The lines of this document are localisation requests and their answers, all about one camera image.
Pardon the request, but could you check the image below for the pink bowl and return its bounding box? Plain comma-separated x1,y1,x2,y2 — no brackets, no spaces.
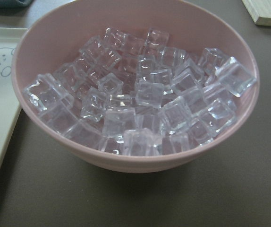
11,0,260,173

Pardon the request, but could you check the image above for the clear ice cubes pile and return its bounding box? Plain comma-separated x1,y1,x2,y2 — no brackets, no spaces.
23,28,257,157

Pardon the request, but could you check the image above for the wooden cutting board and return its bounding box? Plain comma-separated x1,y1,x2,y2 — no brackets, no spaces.
242,0,271,26

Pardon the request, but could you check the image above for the grey folded cloth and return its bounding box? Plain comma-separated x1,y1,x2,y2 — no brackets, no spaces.
0,0,33,9

